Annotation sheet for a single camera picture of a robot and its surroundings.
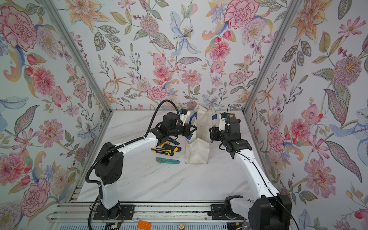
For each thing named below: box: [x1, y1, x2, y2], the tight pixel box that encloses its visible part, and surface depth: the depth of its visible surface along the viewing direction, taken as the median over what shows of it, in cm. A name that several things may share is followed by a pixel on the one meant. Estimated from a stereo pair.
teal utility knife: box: [155, 157, 181, 165], surface depth 95 cm
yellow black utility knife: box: [160, 140, 182, 152], surface depth 100 cm
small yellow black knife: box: [151, 147, 174, 157], surface depth 97 cm
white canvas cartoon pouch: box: [184, 104, 217, 165], surface depth 88 cm
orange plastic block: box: [137, 220, 152, 230], surface depth 72 cm
